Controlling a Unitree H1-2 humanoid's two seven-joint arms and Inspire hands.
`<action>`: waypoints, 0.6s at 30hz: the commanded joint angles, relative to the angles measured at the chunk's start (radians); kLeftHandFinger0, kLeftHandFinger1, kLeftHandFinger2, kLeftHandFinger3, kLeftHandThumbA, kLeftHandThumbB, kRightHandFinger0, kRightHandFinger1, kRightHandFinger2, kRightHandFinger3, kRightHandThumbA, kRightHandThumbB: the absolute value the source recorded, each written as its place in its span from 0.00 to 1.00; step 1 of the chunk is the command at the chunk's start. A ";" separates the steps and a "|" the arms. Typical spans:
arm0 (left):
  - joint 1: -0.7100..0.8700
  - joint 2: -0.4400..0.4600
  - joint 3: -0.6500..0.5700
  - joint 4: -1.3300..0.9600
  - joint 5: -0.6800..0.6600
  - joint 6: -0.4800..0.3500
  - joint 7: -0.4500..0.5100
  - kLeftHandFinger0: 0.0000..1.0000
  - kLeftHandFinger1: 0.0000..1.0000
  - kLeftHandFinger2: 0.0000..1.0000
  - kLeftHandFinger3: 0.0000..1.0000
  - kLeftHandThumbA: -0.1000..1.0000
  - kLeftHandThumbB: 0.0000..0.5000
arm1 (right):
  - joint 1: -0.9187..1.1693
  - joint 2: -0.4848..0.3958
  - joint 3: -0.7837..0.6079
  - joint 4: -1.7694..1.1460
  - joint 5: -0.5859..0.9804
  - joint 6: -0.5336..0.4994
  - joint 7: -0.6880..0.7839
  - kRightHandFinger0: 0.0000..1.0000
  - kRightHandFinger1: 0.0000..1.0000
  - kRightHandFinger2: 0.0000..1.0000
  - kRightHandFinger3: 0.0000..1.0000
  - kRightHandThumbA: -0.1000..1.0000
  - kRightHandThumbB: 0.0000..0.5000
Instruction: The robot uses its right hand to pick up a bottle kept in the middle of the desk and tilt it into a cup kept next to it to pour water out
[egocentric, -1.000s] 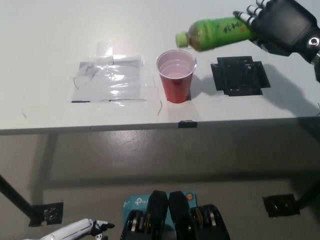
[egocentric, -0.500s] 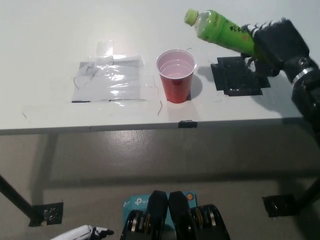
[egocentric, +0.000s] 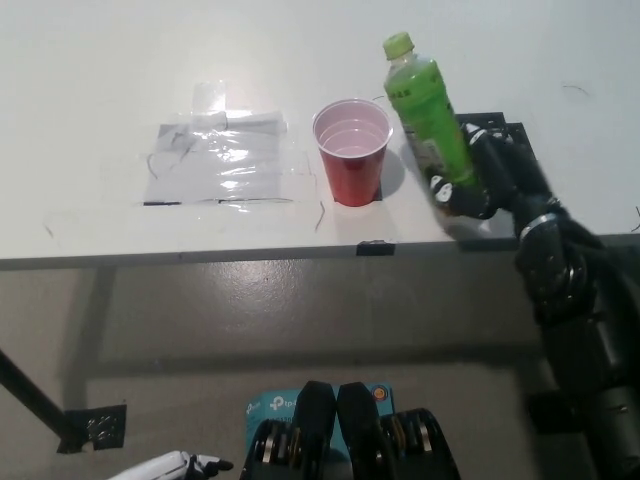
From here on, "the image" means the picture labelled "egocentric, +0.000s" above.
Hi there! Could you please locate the black table leg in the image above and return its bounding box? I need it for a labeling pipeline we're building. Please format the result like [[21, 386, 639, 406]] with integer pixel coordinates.
[[0, 347, 76, 441]]

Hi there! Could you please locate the red plastic cup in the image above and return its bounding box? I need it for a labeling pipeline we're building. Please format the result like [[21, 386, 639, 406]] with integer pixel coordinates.
[[311, 98, 394, 206]]

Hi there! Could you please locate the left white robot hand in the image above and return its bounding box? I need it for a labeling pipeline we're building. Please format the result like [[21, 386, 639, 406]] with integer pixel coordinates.
[[107, 450, 235, 480]]

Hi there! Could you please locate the green tea plastic bottle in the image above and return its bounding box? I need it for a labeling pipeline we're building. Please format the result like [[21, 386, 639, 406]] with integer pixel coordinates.
[[382, 32, 491, 240]]

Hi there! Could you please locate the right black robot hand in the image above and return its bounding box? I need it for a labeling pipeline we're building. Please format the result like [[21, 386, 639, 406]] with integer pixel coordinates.
[[429, 122, 559, 227]]

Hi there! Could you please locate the taped clear plastic sheet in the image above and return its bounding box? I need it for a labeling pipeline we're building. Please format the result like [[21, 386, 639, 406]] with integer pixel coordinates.
[[142, 110, 294, 206]]

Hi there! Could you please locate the small black tape piece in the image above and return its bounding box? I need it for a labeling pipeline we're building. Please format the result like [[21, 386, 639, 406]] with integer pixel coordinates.
[[355, 239, 396, 257]]

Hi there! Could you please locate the teal router box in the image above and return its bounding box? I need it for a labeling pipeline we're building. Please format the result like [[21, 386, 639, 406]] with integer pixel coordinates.
[[244, 383, 396, 451]]

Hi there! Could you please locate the large black tape patch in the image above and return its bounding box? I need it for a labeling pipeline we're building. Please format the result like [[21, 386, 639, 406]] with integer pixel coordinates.
[[452, 112, 544, 174]]

